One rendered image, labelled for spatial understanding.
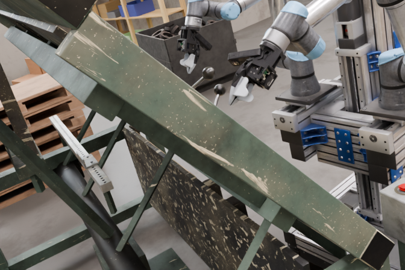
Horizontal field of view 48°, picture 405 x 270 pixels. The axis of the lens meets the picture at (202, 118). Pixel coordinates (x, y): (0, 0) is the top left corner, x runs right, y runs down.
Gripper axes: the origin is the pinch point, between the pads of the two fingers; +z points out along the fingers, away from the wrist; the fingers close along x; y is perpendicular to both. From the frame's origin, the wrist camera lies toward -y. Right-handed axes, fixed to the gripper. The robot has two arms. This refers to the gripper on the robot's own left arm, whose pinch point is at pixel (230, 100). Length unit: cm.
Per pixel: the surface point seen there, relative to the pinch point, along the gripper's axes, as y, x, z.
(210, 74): -0.8, -13.2, -1.6
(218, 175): 11.7, -0.9, 20.5
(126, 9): -609, 382, -131
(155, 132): 3.6, -22.9, 20.3
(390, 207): 39, 57, -3
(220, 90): -6.6, 1.3, -1.7
